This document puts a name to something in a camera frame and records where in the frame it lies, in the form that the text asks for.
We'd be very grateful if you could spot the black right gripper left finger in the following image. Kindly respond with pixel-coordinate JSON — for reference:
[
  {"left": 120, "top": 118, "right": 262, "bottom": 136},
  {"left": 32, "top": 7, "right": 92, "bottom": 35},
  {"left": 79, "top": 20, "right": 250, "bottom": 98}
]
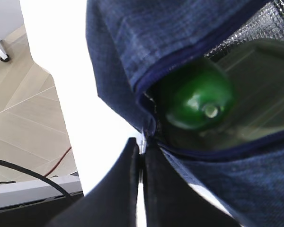
[{"left": 47, "top": 138, "right": 139, "bottom": 227}]

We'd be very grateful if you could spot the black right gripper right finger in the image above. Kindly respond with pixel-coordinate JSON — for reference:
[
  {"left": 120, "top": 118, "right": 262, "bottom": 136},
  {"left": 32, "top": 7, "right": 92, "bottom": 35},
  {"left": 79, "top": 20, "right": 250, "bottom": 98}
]
[{"left": 143, "top": 139, "right": 239, "bottom": 227}]

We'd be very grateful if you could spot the silver zipper pull ring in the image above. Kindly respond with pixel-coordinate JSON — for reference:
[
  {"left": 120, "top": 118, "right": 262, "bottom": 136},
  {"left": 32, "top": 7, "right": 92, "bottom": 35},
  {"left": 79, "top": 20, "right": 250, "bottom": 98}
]
[{"left": 137, "top": 126, "right": 148, "bottom": 154}]

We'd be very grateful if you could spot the green cucumber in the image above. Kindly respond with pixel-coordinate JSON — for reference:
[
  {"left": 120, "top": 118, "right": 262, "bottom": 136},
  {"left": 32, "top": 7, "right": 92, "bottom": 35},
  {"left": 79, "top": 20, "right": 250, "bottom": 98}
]
[{"left": 153, "top": 57, "right": 235, "bottom": 131}]

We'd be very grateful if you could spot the dark navy lunch bag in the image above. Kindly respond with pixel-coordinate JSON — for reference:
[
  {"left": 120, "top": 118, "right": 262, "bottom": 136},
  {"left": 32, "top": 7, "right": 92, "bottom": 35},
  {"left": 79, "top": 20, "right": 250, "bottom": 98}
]
[{"left": 86, "top": 0, "right": 284, "bottom": 227}]

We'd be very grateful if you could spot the white table leg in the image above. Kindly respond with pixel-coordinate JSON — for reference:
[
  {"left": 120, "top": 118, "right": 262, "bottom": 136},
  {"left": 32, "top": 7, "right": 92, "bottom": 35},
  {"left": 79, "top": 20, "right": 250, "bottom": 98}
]
[{"left": 0, "top": 36, "right": 9, "bottom": 62}]

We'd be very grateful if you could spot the red floor cable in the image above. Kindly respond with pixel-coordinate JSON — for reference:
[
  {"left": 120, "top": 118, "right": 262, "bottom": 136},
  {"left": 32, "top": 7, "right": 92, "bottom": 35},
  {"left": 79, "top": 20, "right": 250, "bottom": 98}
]
[{"left": 44, "top": 146, "right": 72, "bottom": 177}]

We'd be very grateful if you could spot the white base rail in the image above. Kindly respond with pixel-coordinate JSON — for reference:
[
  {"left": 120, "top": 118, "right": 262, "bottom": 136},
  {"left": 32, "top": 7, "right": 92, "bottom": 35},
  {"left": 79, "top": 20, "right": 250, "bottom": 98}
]
[{"left": 0, "top": 175, "right": 82, "bottom": 208}]

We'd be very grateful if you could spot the black floor cable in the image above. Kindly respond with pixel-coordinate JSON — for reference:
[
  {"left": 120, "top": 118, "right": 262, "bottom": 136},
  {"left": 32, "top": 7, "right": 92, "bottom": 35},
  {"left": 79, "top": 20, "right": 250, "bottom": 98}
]
[{"left": 0, "top": 158, "right": 74, "bottom": 201}]

